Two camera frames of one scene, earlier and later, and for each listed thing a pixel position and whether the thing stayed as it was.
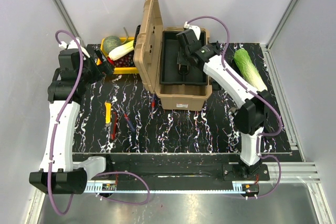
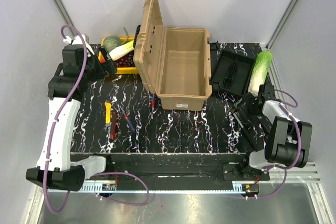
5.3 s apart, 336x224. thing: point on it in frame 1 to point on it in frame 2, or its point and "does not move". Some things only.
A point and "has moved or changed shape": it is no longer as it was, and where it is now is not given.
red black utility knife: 113,126 does not move
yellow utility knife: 108,112 does not move
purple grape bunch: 126,61 does not move
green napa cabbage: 248,70 to 260,71
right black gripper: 180,60 to 248,99
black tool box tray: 171,73 has moved or changed shape
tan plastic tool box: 147,60 does not move
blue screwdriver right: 153,103 does not move
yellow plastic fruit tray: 118,70 does not move
